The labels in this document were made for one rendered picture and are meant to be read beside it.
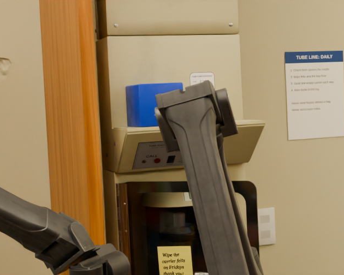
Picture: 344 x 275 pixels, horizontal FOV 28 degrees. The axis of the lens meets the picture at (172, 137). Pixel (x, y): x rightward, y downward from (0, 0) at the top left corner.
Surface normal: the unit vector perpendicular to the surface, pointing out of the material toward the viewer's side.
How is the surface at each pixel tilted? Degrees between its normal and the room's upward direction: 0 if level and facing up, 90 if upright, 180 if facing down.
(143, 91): 90
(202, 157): 66
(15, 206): 58
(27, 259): 90
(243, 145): 135
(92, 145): 90
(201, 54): 90
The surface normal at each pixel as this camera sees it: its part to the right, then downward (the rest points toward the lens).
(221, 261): -0.21, -0.34
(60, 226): 0.70, -0.58
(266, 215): 0.33, 0.04
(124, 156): 0.27, 0.73
